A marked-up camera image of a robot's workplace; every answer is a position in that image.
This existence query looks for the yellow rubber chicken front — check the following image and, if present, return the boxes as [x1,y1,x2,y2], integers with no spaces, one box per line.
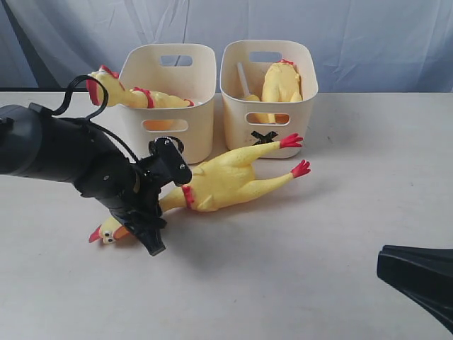
[86,65,194,109]

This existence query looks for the cream bin marked X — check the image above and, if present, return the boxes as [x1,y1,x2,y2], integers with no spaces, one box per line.
[220,40,319,149]

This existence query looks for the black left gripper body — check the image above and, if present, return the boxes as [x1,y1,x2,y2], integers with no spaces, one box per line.
[76,155,172,256]

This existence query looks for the headless yellow rubber chicken body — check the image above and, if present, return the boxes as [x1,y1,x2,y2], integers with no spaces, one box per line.
[247,59,303,103]

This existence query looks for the yellow rubber chicken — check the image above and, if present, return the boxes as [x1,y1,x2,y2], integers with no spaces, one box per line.
[88,132,311,245]
[86,65,194,109]

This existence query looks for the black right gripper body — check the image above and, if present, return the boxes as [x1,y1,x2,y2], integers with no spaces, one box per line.
[377,245,452,332]

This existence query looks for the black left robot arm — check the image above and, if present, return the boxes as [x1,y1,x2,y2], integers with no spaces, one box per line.
[1,105,178,256]

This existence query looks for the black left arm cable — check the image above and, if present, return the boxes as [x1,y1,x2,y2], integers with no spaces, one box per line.
[49,73,142,164]

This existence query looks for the blue-grey backdrop curtain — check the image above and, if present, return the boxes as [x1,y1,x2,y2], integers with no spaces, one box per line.
[1,1,452,92]

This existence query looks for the broken chicken head with tube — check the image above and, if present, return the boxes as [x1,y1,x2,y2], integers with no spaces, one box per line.
[236,62,260,102]

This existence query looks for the cream bin marked O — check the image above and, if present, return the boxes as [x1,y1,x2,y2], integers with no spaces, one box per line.
[114,43,217,164]

